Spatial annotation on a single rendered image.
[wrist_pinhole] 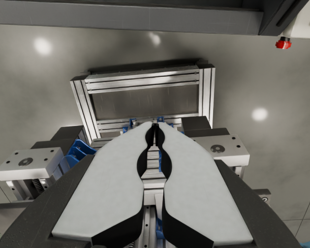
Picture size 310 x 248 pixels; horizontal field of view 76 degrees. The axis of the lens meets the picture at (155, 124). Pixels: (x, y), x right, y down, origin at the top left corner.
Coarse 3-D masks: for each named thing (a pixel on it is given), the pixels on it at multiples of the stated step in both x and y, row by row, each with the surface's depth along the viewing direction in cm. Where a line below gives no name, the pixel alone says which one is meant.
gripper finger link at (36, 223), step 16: (80, 160) 9; (64, 176) 8; (80, 176) 8; (48, 192) 7; (64, 192) 7; (32, 208) 7; (48, 208) 7; (64, 208) 7; (16, 224) 6; (32, 224) 6; (48, 224) 6; (0, 240) 6; (16, 240) 6; (32, 240) 6; (48, 240) 6; (64, 240) 6; (80, 240) 6
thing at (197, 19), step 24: (0, 0) 35; (24, 0) 35; (48, 0) 35; (72, 0) 35; (24, 24) 37; (48, 24) 37; (72, 24) 37; (96, 24) 37; (120, 24) 37; (144, 24) 37; (168, 24) 37; (192, 24) 37; (216, 24) 37; (240, 24) 37
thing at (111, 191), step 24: (120, 144) 10; (144, 144) 10; (96, 168) 9; (120, 168) 9; (144, 168) 10; (96, 192) 7; (120, 192) 8; (72, 216) 7; (96, 216) 7; (120, 216) 7; (96, 240) 6; (120, 240) 7
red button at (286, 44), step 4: (284, 36) 50; (280, 40) 52; (284, 40) 51; (288, 40) 51; (276, 44) 52; (280, 44) 51; (284, 44) 51; (288, 44) 50; (280, 48) 52; (284, 48) 51
